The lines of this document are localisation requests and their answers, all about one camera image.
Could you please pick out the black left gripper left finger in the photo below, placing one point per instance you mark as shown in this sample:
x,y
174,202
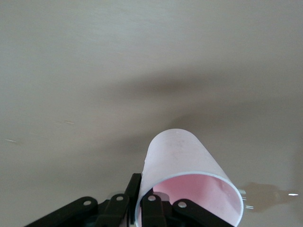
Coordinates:
x,y
111,208

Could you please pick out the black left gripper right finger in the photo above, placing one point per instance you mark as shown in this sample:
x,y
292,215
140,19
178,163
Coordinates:
x,y
184,212

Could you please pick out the pink plastic cup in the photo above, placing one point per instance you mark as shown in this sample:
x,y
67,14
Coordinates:
x,y
184,153

